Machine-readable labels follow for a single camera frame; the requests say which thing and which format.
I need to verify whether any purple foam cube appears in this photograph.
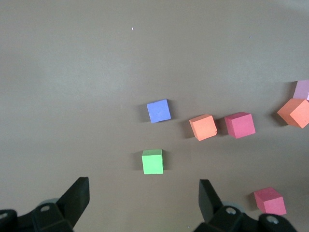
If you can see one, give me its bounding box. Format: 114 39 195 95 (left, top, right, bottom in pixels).
146 98 172 124

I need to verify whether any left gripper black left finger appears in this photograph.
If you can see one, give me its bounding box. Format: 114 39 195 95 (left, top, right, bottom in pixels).
0 177 90 232

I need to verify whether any orange foam cube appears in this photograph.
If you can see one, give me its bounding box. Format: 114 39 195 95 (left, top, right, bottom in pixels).
277 98 309 129

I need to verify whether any crimson foam cube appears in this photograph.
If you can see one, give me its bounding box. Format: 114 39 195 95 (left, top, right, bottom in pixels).
224 111 256 139
253 187 287 216

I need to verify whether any pink foam cube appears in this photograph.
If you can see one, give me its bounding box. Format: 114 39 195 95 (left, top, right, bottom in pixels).
293 79 309 102

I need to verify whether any green foam cube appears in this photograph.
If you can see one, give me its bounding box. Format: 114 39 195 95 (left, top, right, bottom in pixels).
141 148 165 175

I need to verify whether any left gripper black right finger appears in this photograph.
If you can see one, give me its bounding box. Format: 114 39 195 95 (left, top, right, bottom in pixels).
193 179 298 232

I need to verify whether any orange foam cube notched corner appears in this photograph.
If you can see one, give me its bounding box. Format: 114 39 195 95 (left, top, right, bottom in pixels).
189 114 218 142

